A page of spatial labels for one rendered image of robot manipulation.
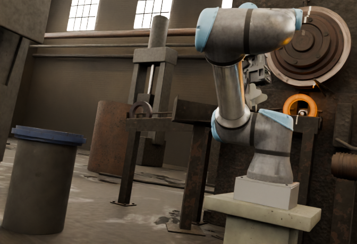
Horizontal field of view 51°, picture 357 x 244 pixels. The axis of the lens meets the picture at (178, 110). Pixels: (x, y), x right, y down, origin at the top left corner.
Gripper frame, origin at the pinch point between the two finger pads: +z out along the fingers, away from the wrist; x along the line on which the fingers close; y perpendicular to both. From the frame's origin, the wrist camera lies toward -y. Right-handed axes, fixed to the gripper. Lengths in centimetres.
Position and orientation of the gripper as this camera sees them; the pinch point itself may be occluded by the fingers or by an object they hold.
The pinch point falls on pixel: (251, 107)
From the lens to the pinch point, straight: 138.9
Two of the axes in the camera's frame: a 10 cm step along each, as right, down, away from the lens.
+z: 0.1, 9.6, -2.8
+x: 5.4, 2.3, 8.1
